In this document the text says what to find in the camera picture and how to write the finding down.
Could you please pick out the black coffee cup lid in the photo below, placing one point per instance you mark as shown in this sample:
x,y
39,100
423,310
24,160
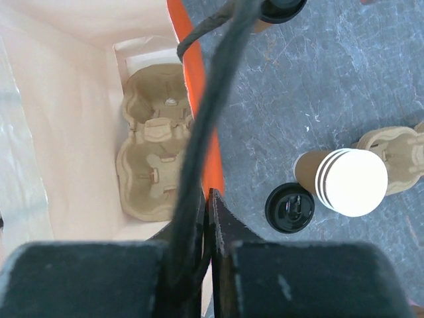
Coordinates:
x,y
280,11

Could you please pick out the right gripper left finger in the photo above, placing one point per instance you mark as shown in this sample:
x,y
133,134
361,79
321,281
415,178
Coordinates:
x,y
89,279

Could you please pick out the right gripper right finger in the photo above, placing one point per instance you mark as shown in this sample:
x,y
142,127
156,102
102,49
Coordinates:
x,y
253,277

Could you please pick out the stack of black lids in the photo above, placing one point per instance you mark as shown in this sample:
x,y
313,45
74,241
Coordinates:
x,y
289,208

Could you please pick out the brown paper coffee cup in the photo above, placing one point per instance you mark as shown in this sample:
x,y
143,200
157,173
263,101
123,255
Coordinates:
x,y
261,26

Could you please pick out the brown cardboard cup carrier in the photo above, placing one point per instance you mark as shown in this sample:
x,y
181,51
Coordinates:
x,y
157,109

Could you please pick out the stack of paper cups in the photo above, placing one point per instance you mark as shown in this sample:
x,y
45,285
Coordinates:
x,y
351,182

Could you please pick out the lower brown cup carrier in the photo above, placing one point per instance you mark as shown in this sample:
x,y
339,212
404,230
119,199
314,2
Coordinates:
x,y
401,150

